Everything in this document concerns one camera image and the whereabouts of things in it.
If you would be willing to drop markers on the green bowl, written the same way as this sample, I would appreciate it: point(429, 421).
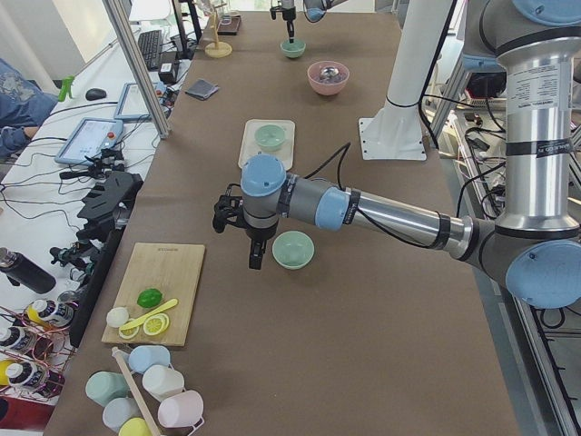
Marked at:
point(270, 138)
point(293, 250)
point(293, 49)

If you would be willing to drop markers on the brown tray far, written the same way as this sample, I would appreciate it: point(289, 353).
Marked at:
point(229, 25)

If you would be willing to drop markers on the pink bowl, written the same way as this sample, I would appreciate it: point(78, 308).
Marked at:
point(327, 89)

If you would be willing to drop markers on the wooden banana stand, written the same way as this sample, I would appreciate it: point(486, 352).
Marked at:
point(216, 48)

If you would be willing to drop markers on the cream rabbit tray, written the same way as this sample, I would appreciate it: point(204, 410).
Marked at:
point(250, 146)

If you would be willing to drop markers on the yellow plastic knife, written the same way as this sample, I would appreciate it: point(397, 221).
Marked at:
point(142, 319)

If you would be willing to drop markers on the green bowl on tray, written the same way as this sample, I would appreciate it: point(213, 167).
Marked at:
point(270, 138)

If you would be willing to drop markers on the grey purple cloth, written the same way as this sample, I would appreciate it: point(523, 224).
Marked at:
point(202, 89)

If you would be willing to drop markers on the green lime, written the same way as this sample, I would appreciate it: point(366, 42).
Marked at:
point(149, 298)

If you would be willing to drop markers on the lemon slice right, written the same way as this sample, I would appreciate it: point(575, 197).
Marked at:
point(156, 324)

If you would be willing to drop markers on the lemon slice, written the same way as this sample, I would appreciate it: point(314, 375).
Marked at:
point(128, 333)
point(156, 324)

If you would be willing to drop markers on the black keyboard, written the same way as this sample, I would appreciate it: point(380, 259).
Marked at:
point(150, 46)

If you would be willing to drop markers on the black tool holder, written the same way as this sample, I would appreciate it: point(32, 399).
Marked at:
point(99, 209)

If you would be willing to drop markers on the white garlic ball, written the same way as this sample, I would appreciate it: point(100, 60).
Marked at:
point(117, 317)

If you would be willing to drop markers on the lemon slice left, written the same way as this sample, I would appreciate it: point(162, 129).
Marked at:
point(128, 333)

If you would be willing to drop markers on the white cup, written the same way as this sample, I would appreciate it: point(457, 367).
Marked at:
point(162, 382)

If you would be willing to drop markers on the teach pendant tablet far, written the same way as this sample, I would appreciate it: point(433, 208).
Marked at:
point(131, 106)

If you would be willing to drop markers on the teach pendant tablet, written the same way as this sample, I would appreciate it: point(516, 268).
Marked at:
point(131, 106)
point(88, 139)

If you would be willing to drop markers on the pink cup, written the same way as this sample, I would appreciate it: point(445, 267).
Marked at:
point(184, 409)

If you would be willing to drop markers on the teach pendant tablet near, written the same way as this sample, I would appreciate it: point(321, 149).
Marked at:
point(88, 139)

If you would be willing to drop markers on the black computer mouse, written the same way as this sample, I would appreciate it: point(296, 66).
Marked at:
point(94, 94)

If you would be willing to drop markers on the green cup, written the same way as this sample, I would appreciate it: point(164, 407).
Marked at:
point(103, 387)

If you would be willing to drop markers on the grey blue cup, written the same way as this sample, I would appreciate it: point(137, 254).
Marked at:
point(118, 411)

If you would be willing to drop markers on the yellow cup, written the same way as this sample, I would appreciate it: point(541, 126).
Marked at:
point(135, 427)

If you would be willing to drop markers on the green toy figure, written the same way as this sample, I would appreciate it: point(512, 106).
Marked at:
point(66, 88)

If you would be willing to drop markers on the black water bottle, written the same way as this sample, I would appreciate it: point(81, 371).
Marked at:
point(22, 271)

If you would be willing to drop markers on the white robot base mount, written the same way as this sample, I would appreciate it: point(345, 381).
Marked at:
point(395, 132)

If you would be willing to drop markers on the aluminium frame post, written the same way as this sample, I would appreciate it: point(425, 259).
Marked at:
point(120, 23)

